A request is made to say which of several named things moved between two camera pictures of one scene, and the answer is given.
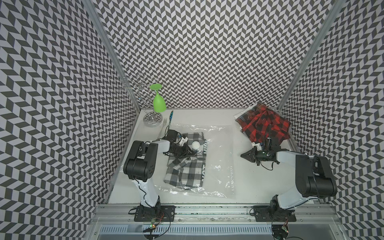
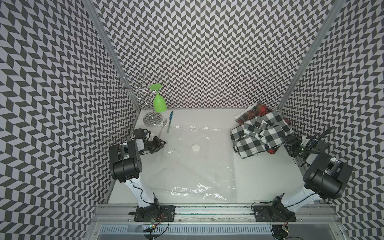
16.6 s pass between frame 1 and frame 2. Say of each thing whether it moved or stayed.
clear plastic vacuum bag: stayed
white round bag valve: stayed
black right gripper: moved
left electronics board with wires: stayed
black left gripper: moved
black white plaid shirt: moved
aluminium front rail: stayed
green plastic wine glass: stayed
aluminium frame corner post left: stayed
